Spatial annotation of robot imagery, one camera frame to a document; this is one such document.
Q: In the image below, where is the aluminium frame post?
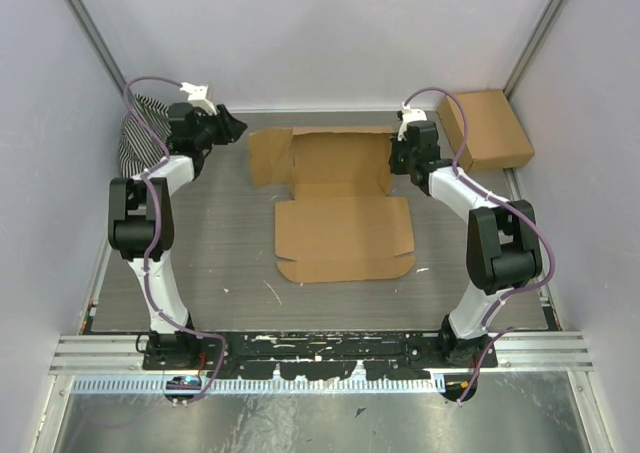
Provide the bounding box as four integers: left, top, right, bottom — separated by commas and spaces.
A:
503, 0, 569, 101
64, 0, 126, 96

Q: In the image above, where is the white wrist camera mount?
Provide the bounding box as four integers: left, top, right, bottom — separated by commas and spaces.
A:
180, 82, 218, 115
397, 103, 427, 141

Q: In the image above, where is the left aluminium frame post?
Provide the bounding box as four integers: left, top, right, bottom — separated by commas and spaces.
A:
64, 0, 126, 96

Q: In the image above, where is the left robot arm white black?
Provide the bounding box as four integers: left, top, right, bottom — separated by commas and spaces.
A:
108, 100, 247, 370

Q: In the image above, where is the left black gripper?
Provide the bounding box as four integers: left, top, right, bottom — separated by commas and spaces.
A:
193, 105, 247, 150

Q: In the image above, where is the striped black white cloth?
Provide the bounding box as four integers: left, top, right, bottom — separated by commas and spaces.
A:
118, 94, 170, 177

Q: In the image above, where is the aluminium rail front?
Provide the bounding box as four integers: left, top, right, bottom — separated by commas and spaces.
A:
50, 331, 593, 375

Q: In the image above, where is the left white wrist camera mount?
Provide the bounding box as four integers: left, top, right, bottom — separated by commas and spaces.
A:
180, 82, 218, 115

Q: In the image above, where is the right aluminium frame post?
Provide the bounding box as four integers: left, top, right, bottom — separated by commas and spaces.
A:
503, 0, 569, 101

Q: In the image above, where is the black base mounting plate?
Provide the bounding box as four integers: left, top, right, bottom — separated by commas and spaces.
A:
135, 331, 490, 381

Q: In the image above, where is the white slotted cable duct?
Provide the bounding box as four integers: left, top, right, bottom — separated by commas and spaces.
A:
71, 374, 445, 395

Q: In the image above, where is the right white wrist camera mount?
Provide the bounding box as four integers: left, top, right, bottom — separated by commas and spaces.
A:
397, 103, 427, 141

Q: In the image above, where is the brown cardboard box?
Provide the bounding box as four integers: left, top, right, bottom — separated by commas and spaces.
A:
456, 90, 535, 172
248, 126, 415, 283

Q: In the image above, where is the folded brown cardboard box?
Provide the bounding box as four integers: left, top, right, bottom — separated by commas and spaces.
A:
456, 90, 535, 172

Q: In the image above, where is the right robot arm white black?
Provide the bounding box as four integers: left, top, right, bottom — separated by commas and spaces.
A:
389, 120, 542, 368

